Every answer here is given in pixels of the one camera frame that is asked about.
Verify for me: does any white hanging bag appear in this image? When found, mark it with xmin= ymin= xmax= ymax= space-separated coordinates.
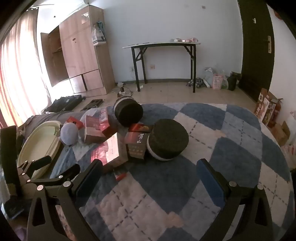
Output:
xmin=91 ymin=21 xmax=107 ymax=46

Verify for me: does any brown cardboard box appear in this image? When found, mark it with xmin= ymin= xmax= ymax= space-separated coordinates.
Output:
xmin=269 ymin=120 xmax=290 ymax=146

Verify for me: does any black foam tray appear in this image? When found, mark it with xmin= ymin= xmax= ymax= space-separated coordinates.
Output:
xmin=82 ymin=98 xmax=104 ymax=110

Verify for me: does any small red white box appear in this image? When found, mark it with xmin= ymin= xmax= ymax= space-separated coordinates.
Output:
xmin=99 ymin=107 xmax=110 ymax=126

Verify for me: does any fire extinguisher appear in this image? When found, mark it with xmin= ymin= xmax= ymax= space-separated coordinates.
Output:
xmin=269 ymin=98 xmax=284 ymax=127

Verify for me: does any black open case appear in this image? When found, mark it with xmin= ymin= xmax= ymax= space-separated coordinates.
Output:
xmin=44 ymin=95 xmax=83 ymax=113

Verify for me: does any grey bed sheet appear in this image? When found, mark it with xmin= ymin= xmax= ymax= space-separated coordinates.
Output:
xmin=16 ymin=111 xmax=88 ymax=139

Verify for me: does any dark red box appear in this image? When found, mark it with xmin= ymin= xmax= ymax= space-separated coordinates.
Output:
xmin=101 ymin=120 xmax=118 ymax=138

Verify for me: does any white plastic bag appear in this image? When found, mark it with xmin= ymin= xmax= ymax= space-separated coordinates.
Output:
xmin=202 ymin=67 xmax=215 ymax=88

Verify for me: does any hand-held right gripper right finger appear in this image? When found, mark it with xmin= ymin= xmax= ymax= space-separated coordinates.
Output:
xmin=196 ymin=159 xmax=274 ymax=241

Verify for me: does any dark door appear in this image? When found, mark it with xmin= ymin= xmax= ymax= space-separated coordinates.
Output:
xmin=237 ymin=0 xmax=275 ymax=102

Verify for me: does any long red carton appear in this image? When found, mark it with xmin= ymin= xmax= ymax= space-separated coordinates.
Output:
xmin=91 ymin=133 xmax=129 ymax=173

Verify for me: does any black white sponge disc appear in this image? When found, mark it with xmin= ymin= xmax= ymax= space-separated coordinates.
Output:
xmin=114 ymin=97 xmax=144 ymax=127
xmin=147 ymin=119 xmax=189 ymax=161

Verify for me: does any pale blue sheet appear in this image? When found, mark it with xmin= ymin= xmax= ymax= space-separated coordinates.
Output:
xmin=53 ymin=108 xmax=102 ymax=176

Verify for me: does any blue white checked blanket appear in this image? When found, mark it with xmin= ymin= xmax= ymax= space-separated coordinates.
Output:
xmin=46 ymin=103 xmax=292 ymax=241

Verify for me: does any red box with white script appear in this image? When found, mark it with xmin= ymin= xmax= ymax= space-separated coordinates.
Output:
xmin=124 ymin=132 xmax=151 ymax=162

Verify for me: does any pink plastic bag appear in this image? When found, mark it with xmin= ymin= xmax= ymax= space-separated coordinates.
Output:
xmin=212 ymin=71 xmax=226 ymax=90

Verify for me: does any dark patterned cloth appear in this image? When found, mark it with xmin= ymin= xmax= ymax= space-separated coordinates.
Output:
xmin=186 ymin=78 xmax=205 ymax=88

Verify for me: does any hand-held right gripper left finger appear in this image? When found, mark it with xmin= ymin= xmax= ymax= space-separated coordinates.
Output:
xmin=26 ymin=159 xmax=103 ymax=241

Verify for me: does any black folding table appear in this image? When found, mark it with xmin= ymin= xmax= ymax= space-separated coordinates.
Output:
xmin=122 ymin=42 xmax=201 ymax=93

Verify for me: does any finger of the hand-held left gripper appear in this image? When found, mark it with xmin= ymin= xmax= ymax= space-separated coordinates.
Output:
xmin=25 ymin=164 xmax=81 ymax=186
xmin=17 ymin=156 xmax=52 ymax=180

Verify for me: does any large pale red box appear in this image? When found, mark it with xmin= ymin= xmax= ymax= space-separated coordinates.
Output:
xmin=84 ymin=115 xmax=105 ymax=143

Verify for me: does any stack of boxes by wall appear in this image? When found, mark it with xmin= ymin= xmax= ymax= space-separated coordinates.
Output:
xmin=254 ymin=88 xmax=278 ymax=121

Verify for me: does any red white curtain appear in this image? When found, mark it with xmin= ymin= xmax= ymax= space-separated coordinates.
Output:
xmin=0 ymin=7 xmax=52 ymax=130

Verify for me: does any power strip with cables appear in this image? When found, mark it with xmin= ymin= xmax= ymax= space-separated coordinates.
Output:
xmin=117 ymin=82 xmax=134 ymax=98

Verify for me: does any cream plastic basin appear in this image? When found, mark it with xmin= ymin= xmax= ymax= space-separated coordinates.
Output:
xmin=17 ymin=120 xmax=64 ymax=180

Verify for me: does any wooden wardrobe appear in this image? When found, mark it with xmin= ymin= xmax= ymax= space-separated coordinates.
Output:
xmin=40 ymin=5 xmax=116 ymax=95

